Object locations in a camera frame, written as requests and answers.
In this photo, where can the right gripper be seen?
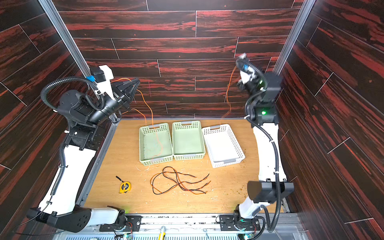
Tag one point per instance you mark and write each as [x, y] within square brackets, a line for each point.
[258, 87]

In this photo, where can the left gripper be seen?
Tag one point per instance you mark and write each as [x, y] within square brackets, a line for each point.
[116, 96]

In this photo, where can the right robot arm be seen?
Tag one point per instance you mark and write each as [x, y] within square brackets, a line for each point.
[265, 196]

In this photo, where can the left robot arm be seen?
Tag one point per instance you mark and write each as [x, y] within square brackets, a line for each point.
[82, 141]

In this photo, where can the left green basket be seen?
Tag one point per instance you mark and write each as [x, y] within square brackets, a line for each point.
[155, 144]

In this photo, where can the green basket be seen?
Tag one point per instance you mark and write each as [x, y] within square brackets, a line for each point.
[155, 144]
[187, 140]

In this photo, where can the white basket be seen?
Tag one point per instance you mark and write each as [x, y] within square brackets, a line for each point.
[222, 146]

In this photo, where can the middle green basket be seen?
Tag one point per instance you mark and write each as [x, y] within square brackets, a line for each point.
[187, 140]

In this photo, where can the yellow tape measure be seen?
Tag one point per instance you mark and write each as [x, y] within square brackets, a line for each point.
[125, 187]

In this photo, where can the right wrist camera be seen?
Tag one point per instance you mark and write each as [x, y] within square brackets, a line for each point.
[246, 68]

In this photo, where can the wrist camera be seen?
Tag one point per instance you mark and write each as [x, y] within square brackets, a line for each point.
[103, 76]
[246, 68]

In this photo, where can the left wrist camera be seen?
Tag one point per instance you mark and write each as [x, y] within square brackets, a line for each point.
[103, 76]

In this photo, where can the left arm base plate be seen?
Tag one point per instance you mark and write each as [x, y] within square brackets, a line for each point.
[128, 223]

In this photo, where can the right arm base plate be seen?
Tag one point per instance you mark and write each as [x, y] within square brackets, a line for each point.
[231, 223]

